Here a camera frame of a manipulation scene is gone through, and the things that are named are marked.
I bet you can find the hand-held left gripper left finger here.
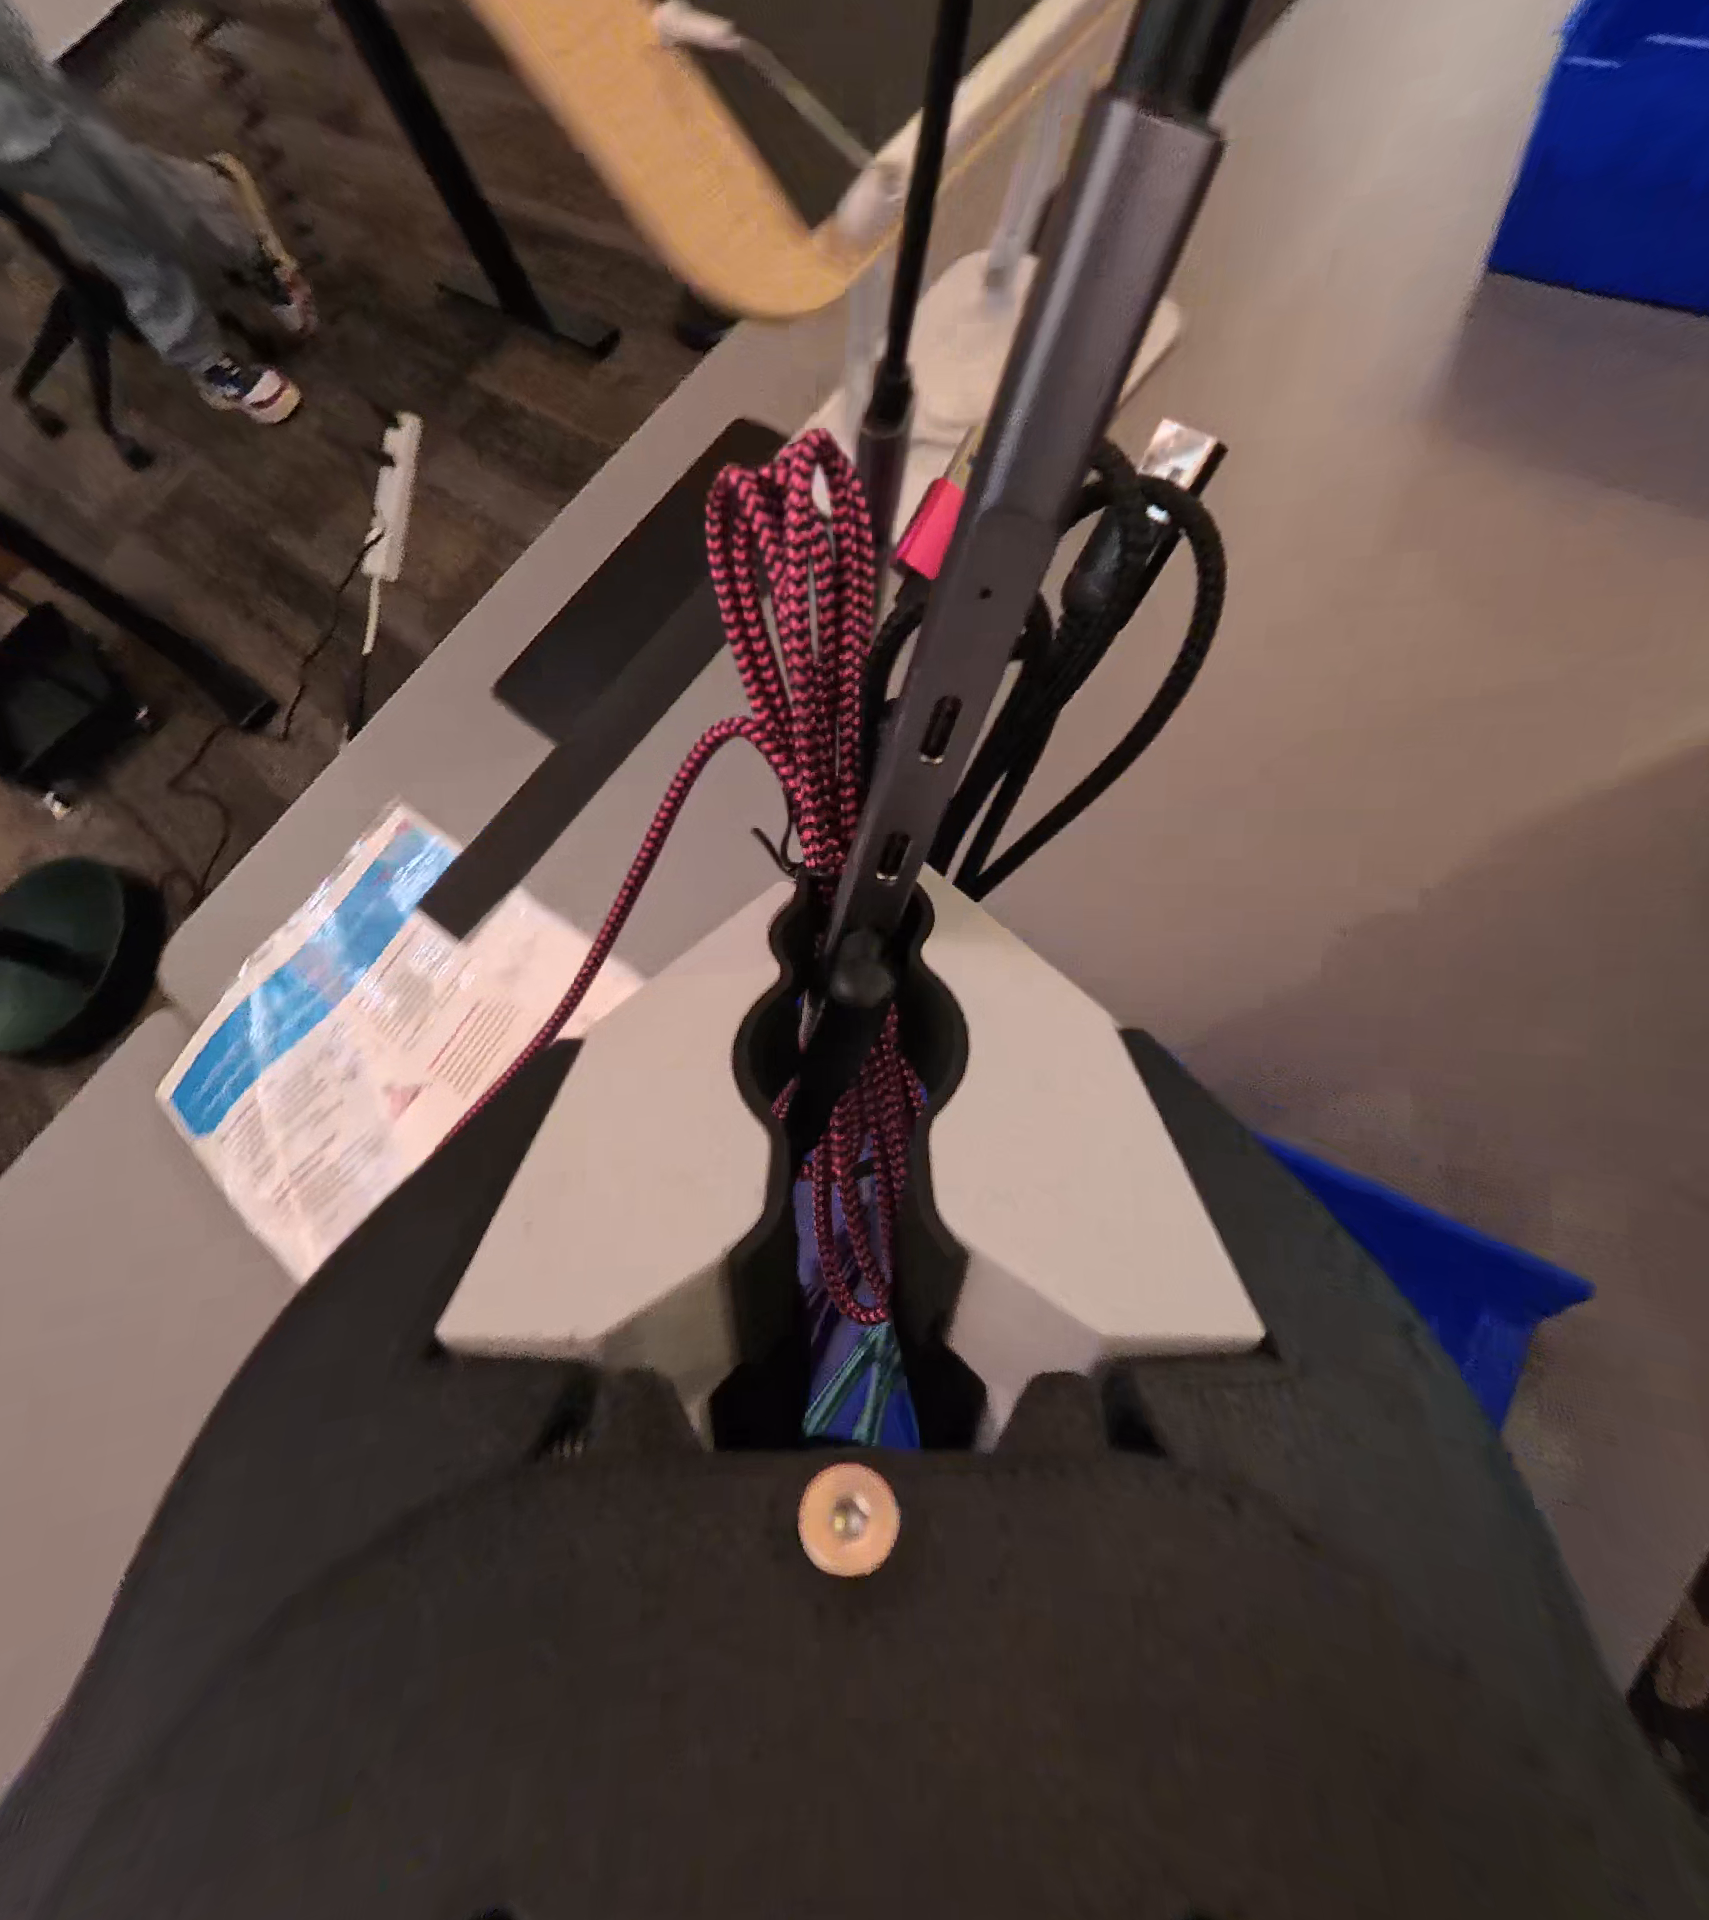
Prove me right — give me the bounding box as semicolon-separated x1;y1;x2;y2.
435;883;814;1435

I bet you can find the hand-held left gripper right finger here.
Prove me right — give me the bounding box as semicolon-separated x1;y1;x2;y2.
914;883;1266;1421

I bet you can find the teal braided usb cable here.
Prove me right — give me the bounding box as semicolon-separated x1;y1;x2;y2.
801;1320;923;1451

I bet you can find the black cable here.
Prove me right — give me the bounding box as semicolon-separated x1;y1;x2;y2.
794;421;1230;1086

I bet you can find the pink braided usb cable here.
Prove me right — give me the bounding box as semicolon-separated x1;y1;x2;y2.
435;430;976;1330

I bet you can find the tagged blue plastic bin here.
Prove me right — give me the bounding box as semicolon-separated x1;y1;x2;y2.
1486;0;1709;336

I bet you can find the grey usb hub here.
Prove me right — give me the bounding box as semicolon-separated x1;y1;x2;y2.
794;0;1252;1052

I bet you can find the printed paper leaflet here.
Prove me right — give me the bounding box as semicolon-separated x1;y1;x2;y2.
157;802;647;1284

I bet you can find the black stanchion pole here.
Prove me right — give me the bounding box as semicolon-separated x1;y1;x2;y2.
0;858;170;1065

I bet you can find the white power strip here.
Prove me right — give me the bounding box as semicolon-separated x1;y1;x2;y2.
357;412;424;662

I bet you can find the black floor box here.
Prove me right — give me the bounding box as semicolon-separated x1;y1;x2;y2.
0;601;155;792

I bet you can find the black office chair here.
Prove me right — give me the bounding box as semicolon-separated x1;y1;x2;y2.
0;151;163;471

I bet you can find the brown standing desk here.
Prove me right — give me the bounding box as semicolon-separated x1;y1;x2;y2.
329;0;626;362

